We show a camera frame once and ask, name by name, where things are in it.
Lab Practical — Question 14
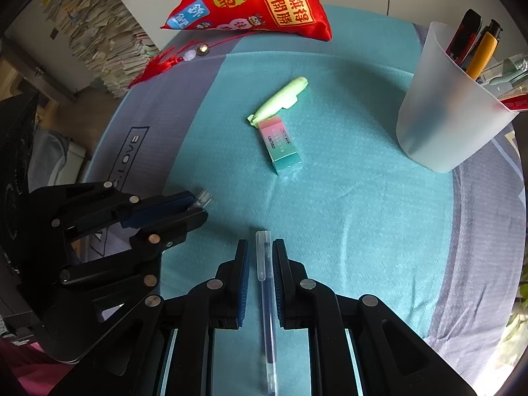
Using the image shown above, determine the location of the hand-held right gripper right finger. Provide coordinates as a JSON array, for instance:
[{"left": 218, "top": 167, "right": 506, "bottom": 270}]
[{"left": 272, "top": 238, "right": 477, "bottom": 396}]

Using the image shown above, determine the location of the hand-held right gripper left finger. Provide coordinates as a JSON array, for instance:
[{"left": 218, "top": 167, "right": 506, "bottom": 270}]
[{"left": 51, "top": 238, "right": 251, "bottom": 396}]

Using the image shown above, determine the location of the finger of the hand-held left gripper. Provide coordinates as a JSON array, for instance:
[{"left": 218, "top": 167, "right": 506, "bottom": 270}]
[
  {"left": 60, "top": 210, "right": 209, "bottom": 298},
  {"left": 29, "top": 181, "right": 198, "bottom": 232}
]

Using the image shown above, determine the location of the transparent gel pen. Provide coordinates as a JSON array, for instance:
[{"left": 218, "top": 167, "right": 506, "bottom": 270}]
[{"left": 255, "top": 230, "right": 279, "bottom": 396}]

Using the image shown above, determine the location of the clear pen cap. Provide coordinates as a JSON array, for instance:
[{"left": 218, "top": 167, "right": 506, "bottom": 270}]
[{"left": 191, "top": 188, "right": 214, "bottom": 210}]

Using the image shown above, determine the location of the frosted plastic cup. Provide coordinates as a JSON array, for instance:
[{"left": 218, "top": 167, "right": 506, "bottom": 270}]
[{"left": 396, "top": 20, "right": 523, "bottom": 174}]

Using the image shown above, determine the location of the red and clear pen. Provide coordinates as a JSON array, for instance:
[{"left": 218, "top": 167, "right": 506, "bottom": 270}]
[{"left": 498, "top": 92, "right": 528, "bottom": 113}]

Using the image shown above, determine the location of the blue and grey printed cloth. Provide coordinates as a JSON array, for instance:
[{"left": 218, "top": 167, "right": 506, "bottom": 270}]
[{"left": 80, "top": 4, "right": 524, "bottom": 396}]

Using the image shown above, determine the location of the pink clothing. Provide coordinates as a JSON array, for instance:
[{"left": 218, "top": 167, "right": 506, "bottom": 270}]
[{"left": 0, "top": 335, "right": 80, "bottom": 396}]

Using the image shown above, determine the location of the pink and green eraser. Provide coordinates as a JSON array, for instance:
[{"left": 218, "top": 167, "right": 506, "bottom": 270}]
[{"left": 257, "top": 116, "right": 305, "bottom": 176}]

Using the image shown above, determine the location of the red tassel with beads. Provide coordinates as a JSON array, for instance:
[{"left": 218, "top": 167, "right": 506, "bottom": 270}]
[{"left": 127, "top": 36, "right": 245, "bottom": 90}]

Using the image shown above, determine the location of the pale green highlighter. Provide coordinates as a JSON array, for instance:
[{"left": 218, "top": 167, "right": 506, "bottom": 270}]
[{"left": 246, "top": 76, "right": 310, "bottom": 127}]

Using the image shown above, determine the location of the pile of paper booklets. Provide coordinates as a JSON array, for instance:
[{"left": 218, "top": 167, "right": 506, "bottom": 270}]
[{"left": 41, "top": 0, "right": 161, "bottom": 99}]

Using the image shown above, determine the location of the red printed triangular pillow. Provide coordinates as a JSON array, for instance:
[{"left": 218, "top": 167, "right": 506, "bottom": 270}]
[{"left": 160, "top": 0, "right": 333, "bottom": 43}]

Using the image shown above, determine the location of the pale green pen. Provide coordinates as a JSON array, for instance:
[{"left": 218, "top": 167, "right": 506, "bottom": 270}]
[{"left": 488, "top": 71, "right": 528, "bottom": 88}]

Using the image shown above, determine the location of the yellow and black pen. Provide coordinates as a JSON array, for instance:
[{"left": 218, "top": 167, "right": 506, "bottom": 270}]
[{"left": 465, "top": 18, "right": 504, "bottom": 82}]

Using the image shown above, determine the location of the black red marker in cup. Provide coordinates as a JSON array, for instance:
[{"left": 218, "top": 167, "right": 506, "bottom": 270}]
[{"left": 445, "top": 8, "right": 483, "bottom": 67}]

